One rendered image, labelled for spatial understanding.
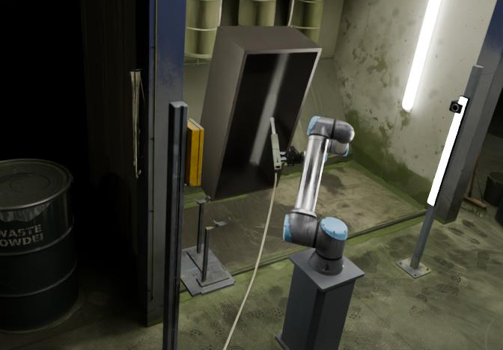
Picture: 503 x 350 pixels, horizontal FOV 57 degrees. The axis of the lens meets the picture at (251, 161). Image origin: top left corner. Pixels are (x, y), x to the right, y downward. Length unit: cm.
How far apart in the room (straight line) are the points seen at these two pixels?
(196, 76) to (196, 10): 74
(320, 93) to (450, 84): 144
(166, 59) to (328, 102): 322
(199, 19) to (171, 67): 179
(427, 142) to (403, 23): 114
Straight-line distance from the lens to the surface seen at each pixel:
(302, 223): 254
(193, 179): 194
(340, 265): 265
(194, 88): 446
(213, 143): 326
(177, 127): 184
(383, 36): 496
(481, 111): 434
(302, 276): 268
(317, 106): 517
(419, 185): 482
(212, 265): 233
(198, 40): 407
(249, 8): 429
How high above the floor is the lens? 226
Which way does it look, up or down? 26 degrees down
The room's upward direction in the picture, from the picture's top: 7 degrees clockwise
